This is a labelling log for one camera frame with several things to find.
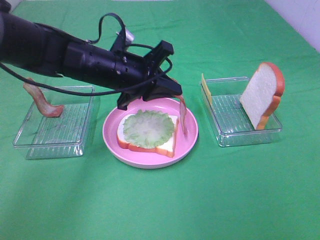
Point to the left clear plastic tray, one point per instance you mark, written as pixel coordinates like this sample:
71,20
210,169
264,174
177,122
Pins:
65,136

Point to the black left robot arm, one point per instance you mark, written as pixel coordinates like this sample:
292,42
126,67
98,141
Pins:
49,51

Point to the yellow cheese slice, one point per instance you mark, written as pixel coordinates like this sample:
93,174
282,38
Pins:
206,90

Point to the clear plastic tray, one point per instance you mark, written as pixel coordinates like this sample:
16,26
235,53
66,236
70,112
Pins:
65,136
228,120

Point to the green lettuce leaf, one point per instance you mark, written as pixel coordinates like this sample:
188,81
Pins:
148,129

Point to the bread slice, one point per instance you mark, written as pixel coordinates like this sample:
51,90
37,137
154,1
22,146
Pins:
167,149
262,94

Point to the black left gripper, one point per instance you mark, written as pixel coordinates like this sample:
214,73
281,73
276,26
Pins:
135,77

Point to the bacon strip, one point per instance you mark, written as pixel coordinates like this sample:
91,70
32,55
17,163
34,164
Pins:
182,109
45,108

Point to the right clear plastic tray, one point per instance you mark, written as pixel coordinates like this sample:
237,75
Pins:
228,120

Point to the pink round plate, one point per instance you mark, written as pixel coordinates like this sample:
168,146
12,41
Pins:
149,160

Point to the green tablecloth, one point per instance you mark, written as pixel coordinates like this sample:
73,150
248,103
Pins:
254,192

